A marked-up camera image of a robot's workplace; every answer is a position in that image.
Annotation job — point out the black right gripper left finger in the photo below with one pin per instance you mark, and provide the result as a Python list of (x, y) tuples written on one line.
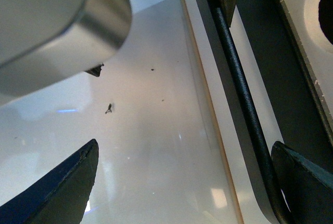
[(61, 196)]

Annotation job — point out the wooden drawer cabinet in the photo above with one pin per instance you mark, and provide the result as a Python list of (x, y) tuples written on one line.
[(213, 102)]

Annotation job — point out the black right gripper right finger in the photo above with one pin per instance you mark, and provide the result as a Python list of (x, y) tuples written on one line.
[(306, 186)]

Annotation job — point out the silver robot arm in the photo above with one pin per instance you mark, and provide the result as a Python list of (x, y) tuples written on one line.
[(200, 116)]

